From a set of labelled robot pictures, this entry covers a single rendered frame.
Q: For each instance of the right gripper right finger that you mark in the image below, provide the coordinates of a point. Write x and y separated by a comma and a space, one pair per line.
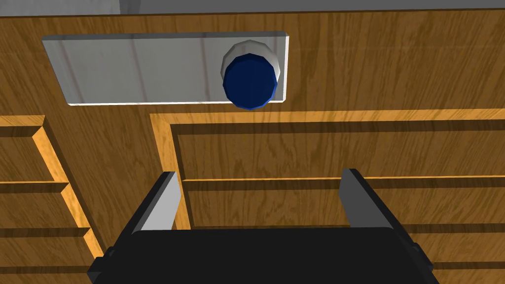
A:
365, 203

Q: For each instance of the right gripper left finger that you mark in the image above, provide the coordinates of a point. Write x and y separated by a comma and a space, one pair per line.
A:
159, 207

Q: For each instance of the grey metal knob plate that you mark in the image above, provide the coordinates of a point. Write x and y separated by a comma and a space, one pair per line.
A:
138, 71

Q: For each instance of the blue and white door knob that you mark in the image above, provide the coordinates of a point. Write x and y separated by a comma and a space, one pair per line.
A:
250, 77

